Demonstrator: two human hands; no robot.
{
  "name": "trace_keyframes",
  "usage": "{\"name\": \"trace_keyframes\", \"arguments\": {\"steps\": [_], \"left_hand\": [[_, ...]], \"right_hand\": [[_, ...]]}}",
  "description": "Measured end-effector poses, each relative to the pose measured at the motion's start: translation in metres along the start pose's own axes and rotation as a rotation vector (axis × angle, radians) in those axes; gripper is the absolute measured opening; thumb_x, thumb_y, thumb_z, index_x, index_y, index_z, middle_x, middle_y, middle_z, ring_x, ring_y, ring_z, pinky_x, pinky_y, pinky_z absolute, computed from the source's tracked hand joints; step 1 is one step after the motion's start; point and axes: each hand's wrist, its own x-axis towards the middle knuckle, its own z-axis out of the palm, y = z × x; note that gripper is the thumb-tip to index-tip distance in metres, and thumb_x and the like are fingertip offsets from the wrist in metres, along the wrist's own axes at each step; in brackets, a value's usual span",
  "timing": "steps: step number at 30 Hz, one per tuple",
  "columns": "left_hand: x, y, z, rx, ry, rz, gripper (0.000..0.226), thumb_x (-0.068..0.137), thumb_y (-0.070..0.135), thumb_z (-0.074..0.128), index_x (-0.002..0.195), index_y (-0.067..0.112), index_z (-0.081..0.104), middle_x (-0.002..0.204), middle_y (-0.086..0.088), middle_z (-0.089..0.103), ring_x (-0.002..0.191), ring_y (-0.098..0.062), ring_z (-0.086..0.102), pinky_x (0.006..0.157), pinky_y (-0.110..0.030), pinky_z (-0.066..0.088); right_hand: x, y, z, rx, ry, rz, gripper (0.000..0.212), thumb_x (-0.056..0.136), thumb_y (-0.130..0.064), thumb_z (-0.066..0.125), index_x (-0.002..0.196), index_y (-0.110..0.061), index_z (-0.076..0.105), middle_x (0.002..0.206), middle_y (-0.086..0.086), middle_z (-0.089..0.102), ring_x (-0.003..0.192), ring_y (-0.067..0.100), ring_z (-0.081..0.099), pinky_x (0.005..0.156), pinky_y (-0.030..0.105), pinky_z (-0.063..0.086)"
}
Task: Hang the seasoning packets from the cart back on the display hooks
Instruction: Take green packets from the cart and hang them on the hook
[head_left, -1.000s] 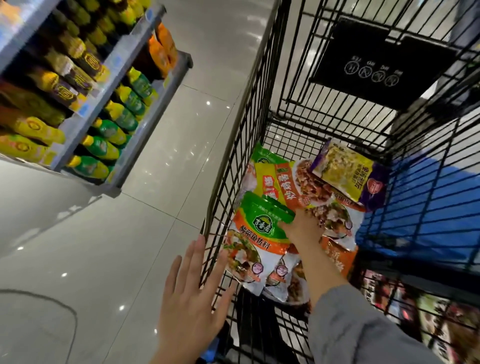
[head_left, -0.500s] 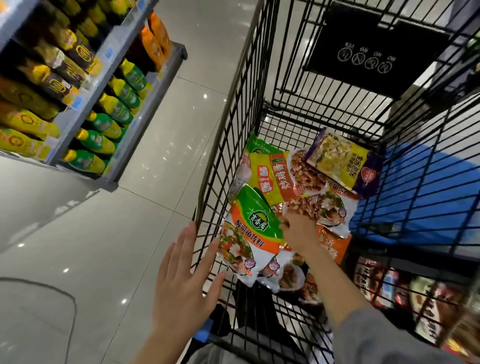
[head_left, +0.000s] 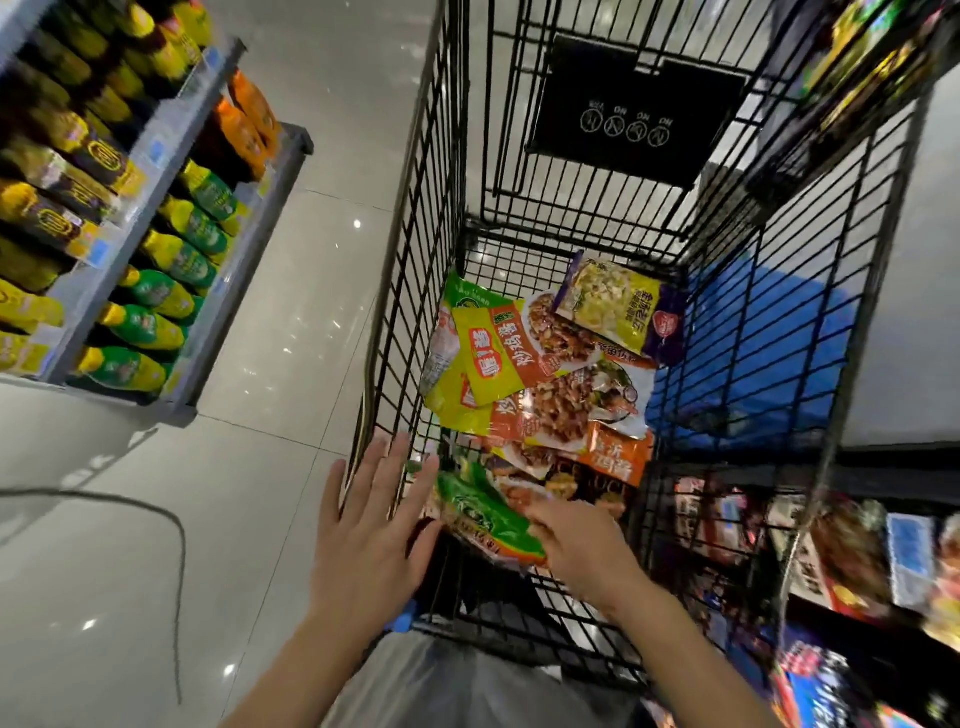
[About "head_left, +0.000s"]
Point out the person's right forearm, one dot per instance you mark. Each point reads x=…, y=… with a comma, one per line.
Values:
x=686, y=660

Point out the person's left middle finger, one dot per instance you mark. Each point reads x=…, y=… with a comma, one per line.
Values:
x=392, y=474

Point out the display of packaged frozen foods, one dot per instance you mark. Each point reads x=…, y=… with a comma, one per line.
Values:
x=847, y=555

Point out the green orange seasoning packet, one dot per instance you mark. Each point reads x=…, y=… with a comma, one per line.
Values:
x=484, y=517

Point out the person's left hand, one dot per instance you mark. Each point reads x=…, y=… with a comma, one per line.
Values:
x=364, y=559

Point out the black cart seat flap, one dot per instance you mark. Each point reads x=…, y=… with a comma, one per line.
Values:
x=637, y=112

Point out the purple yellow food packet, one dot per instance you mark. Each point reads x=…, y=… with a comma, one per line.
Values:
x=615, y=304

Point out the display of colourful snack packets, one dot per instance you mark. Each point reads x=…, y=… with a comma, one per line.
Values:
x=862, y=60

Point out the dark brown food packet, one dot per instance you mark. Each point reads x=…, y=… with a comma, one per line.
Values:
x=577, y=486

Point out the blue platform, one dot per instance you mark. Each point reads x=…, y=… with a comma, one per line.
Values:
x=757, y=352

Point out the rows of dark yellow-capped bottles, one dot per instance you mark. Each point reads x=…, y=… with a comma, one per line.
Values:
x=67, y=142

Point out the grey shelf unit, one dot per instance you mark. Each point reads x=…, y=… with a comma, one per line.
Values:
x=176, y=131

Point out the person's left little finger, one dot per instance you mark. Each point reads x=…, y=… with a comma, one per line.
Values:
x=331, y=493

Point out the row of green labelled bottles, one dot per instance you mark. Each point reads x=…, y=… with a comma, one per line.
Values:
x=169, y=296

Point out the person's right fingers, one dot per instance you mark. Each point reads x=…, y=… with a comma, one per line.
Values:
x=551, y=514

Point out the person's left thumb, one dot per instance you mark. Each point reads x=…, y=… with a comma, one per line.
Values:
x=427, y=546

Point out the orange seasoning packet yellow label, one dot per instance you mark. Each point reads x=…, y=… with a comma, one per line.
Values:
x=499, y=352

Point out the orange seasoning packet stir-fry picture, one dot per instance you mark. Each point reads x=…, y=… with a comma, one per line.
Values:
x=562, y=409

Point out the grey garment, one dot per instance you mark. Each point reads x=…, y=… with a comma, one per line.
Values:
x=450, y=690

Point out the person's left forearm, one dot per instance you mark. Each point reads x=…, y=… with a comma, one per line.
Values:
x=300, y=675

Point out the person's right hand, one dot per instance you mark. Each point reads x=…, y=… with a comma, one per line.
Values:
x=589, y=551

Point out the orange labelled bottle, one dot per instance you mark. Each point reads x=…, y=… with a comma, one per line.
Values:
x=255, y=109
x=240, y=139

